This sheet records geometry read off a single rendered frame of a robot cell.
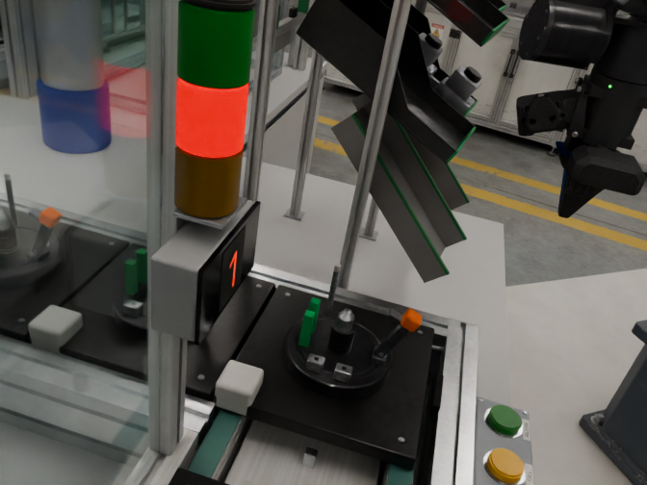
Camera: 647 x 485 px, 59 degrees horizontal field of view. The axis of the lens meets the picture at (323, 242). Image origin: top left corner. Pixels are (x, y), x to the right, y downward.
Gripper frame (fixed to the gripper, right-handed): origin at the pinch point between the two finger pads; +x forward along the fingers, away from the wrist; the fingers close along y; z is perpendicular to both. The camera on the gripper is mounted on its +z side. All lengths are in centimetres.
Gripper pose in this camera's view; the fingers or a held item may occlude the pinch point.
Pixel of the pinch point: (574, 188)
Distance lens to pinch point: 67.3
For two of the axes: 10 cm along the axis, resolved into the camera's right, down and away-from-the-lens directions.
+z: -9.6, -2.6, 1.4
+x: -1.5, 8.4, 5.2
